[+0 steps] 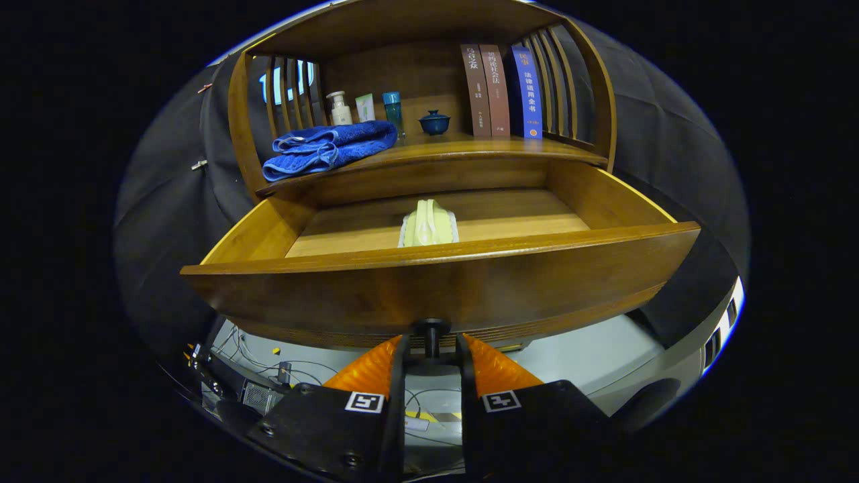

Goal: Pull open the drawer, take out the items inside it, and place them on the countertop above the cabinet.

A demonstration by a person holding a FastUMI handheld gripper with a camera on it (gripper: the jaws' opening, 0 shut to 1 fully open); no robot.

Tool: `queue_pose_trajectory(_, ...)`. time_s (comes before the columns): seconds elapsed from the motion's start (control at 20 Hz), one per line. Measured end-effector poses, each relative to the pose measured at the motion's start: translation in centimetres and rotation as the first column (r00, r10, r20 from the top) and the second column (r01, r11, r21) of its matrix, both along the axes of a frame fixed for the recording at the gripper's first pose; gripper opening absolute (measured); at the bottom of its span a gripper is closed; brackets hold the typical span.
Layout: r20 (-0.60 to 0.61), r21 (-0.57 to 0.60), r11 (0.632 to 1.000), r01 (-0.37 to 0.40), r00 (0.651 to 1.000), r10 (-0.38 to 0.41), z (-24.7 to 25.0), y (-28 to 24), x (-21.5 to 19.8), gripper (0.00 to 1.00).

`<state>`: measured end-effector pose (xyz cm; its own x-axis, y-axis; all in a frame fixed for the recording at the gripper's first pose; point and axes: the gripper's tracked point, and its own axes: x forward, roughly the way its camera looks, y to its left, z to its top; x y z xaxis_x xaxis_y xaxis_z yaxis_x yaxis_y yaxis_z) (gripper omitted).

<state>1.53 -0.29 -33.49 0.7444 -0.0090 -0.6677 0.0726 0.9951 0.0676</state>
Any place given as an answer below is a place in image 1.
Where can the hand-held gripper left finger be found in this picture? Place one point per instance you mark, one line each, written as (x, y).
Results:
(349, 429)

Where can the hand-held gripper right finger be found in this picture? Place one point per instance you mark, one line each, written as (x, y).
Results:
(523, 436)

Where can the wooden drawer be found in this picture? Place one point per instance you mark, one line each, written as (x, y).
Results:
(436, 288)

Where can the pale green packet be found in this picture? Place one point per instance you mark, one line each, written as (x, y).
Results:
(429, 225)

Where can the wooden countertop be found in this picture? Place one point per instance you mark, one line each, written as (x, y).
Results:
(456, 146)

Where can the wooden cabinet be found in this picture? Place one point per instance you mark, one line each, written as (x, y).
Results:
(402, 67)

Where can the blue towel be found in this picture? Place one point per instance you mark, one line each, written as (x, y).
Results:
(322, 151)

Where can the white pump bottle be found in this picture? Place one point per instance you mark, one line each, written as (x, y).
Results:
(340, 114)

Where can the blue lidded tea bowl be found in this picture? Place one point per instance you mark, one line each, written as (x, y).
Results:
(434, 124)

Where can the white green tube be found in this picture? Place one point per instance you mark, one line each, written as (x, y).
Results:
(366, 109)

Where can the blue glass bottle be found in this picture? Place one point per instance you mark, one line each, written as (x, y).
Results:
(392, 111)

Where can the blue book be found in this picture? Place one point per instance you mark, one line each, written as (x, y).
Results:
(528, 94)

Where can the reddish brown book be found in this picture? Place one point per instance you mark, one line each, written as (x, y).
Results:
(496, 94)

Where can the dark brown book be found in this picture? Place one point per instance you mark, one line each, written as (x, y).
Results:
(476, 94)

